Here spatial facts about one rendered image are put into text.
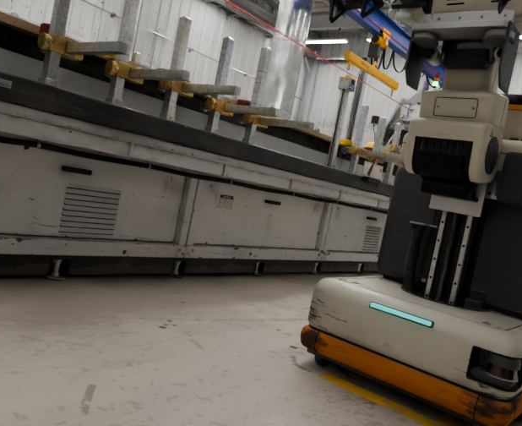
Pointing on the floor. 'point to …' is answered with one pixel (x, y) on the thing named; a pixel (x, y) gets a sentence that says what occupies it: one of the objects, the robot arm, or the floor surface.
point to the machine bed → (148, 195)
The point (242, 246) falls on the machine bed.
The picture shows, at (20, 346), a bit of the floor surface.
